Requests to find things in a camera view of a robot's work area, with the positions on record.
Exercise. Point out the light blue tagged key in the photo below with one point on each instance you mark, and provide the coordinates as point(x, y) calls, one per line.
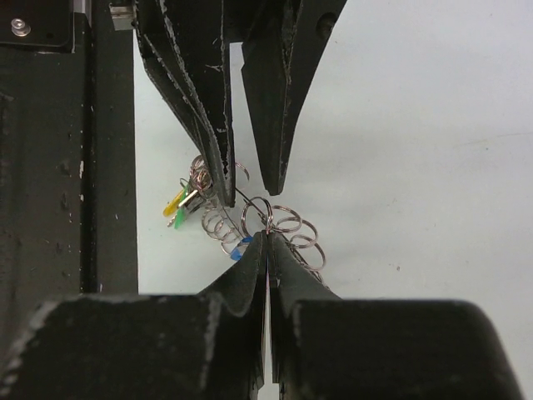
point(238, 251)

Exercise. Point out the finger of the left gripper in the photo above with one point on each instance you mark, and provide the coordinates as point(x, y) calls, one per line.
point(281, 51)
point(186, 56)

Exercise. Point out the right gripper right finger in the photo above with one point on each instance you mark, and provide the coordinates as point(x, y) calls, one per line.
point(327, 347)

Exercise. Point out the yellow key tag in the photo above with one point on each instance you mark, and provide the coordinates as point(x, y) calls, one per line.
point(172, 206)

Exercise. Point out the metal disc keyring holder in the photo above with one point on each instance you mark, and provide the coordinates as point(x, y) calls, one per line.
point(229, 225)

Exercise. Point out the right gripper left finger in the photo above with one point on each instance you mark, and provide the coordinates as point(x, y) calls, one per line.
point(207, 345)

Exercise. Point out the silver key by yellow tag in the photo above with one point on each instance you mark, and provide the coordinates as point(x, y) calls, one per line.
point(192, 200)

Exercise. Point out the green key tag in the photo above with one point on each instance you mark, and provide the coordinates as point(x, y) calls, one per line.
point(180, 217)

